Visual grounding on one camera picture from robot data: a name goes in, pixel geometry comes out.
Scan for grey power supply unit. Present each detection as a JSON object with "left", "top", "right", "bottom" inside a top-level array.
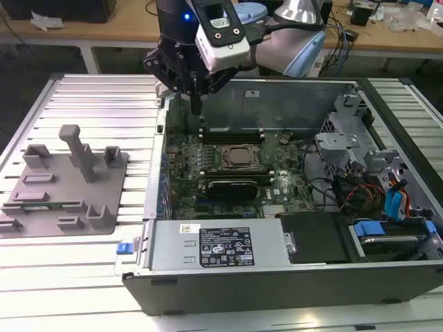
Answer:
[{"left": 147, "top": 219, "right": 296, "bottom": 271}]

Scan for silver metal drive cage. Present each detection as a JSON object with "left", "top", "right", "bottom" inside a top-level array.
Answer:
[{"left": 314, "top": 92, "right": 410, "bottom": 181}]

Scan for green RAM stick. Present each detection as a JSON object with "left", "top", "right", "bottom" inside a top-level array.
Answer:
[{"left": 2, "top": 203, "right": 69, "bottom": 212}]

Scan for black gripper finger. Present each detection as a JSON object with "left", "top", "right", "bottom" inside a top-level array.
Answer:
[
  {"left": 195, "top": 66, "right": 240, "bottom": 116},
  {"left": 143, "top": 48, "right": 197, "bottom": 116}
]

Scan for black plastic shroud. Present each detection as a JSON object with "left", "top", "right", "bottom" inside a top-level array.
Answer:
[{"left": 275, "top": 212, "right": 351, "bottom": 266}]

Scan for white crumpled paper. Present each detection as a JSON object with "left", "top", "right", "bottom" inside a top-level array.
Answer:
[{"left": 29, "top": 9, "right": 66, "bottom": 33}]

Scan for black camera cable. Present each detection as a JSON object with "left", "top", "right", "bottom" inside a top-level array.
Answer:
[{"left": 244, "top": 19, "right": 325, "bottom": 46}]

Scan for black computer box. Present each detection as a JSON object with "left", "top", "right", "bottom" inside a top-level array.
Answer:
[{"left": 320, "top": 0, "right": 334, "bottom": 33}]

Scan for wooden workbench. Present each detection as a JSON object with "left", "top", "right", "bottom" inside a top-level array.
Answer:
[{"left": 0, "top": 0, "right": 443, "bottom": 76}]

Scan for green motherboard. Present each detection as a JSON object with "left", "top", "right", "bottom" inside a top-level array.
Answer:
[{"left": 162, "top": 110, "right": 319, "bottom": 221}]

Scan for red yellow black wire bundle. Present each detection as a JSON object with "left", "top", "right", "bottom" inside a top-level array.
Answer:
[{"left": 338, "top": 182, "right": 387, "bottom": 216}]

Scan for black monitor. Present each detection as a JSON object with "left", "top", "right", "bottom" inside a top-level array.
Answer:
[{"left": 6, "top": 0, "right": 117, "bottom": 24}]

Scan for clear plastic bags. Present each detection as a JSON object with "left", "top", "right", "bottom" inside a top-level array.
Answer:
[{"left": 383, "top": 6, "right": 434, "bottom": 34}]

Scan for grey parts rack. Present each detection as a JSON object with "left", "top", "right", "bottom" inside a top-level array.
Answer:
[{"left": 0, "top": 123, "right": 131, "bottom": 239}]

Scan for black open PC case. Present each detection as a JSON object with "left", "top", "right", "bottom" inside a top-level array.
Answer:
[{"left": 114, "top": 74, "right": 443, "bottom": 317}]

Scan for hard disk in blue carrier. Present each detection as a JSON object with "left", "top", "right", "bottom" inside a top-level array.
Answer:
[{"left": 348, "top": 220, "right": 437, "bottom": 264}]

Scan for black NVIDIA graphics card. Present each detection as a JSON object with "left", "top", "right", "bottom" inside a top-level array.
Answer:
[{"left": 204, "top": 178, "right": 260, "bottom": 202}]

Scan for silver CPU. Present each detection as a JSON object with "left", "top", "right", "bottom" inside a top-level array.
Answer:
[{"left": 230, "top": 147, "right": 253, "bottom": 164}]

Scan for black RAM slot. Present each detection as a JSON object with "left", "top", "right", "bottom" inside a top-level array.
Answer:
[
  {"left": 201, "top": 135, "right": 264, "bottom": 140},
  {"left": 201, "top": 131, "right": 264, "bottom": 137},
  {"left": 201, "top": 139, "right": 264, "bottom": 145},
  {"left": 201, "top": 167, "right": 274, "bottom": 173},
  {"left": 201, "top": 170, "right": 274, "bottom": 176}
]

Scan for blue flat data cable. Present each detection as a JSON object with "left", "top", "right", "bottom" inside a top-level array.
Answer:
[{"left": 385, "top": 178, "right": 411, "bottom": 223}]

